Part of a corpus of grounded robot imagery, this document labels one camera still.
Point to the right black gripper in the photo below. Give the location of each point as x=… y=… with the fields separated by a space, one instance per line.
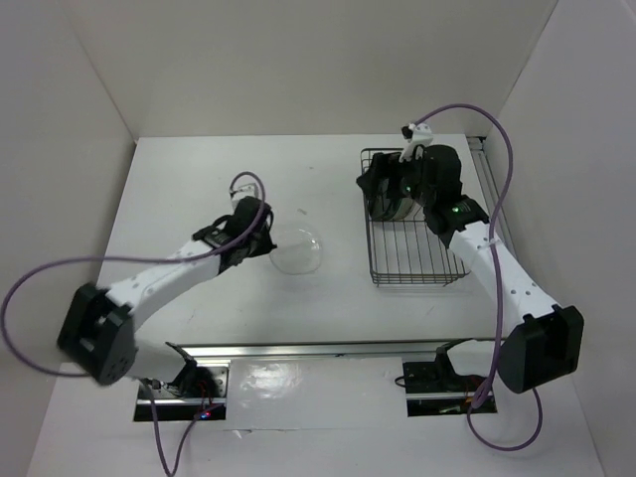
x=386 y=165

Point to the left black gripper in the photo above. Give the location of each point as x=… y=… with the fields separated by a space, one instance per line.
x=265 y=245

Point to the smoky clear square plate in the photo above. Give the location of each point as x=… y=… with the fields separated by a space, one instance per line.
x=384 y=208

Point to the clear glass square plate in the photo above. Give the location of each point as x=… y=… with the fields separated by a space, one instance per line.
x=299 y=248

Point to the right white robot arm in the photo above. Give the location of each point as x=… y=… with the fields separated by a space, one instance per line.
x=536 y=339

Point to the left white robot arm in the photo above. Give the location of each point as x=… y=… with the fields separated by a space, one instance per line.
x=99 y=330

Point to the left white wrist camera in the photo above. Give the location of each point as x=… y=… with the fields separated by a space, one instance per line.
x=249 y=189

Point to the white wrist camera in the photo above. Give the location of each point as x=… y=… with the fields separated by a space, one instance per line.
x=415 y=134
x=249 y=189

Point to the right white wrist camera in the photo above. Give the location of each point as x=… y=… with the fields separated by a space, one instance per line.
x=415 y=134

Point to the grey wire dish rack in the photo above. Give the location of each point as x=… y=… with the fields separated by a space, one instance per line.
x=407 y=252

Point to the aluminium side rail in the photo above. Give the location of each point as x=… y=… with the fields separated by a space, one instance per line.
x=484 y=172

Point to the aluminium front rail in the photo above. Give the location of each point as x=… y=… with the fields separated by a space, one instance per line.
x=316 y=350

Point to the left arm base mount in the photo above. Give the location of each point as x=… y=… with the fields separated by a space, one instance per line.
x=199 y=385

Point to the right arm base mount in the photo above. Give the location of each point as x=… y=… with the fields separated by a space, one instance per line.
x=432 y=388

